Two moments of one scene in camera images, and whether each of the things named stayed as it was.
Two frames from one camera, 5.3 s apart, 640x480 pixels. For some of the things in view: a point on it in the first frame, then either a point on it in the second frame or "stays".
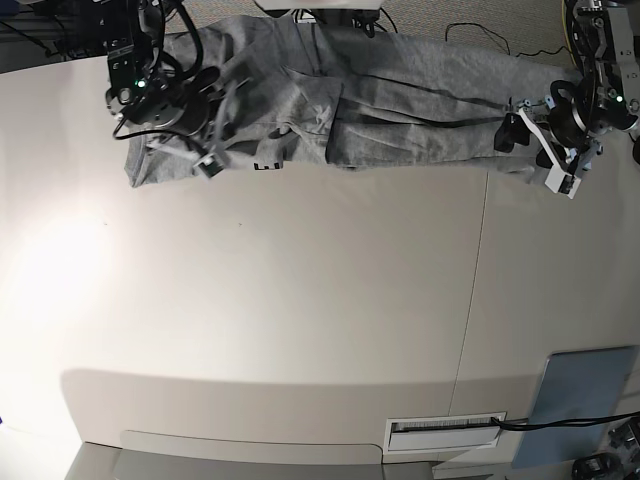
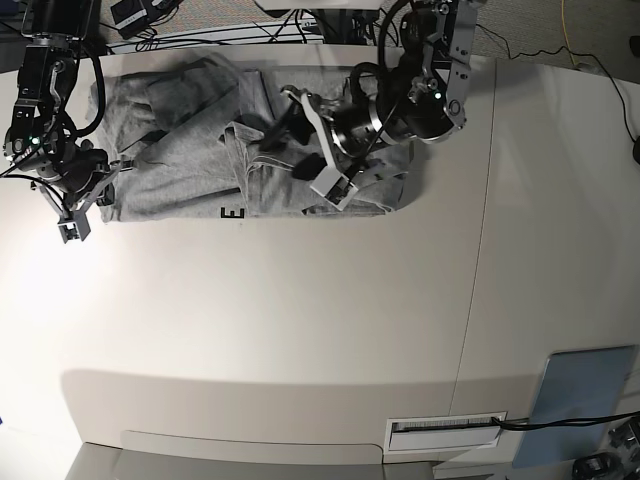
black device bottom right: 597,467 stays
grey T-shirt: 303,94 → 207,139
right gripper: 188,113 → 81,173
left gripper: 571,121 → 352,125
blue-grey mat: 574,386 stays
